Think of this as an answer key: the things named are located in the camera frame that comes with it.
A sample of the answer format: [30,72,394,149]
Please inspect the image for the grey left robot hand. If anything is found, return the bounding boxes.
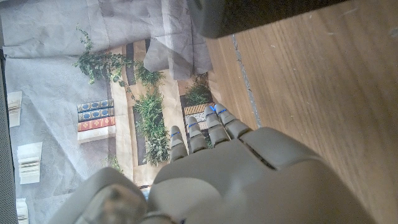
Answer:
[46,103,377,224]

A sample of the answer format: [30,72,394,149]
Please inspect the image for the black cylindrical speaker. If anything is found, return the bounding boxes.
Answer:
[187,0,351,39]

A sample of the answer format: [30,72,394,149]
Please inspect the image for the printed fabric backdrop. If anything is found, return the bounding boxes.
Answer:
[0,0,218,224]

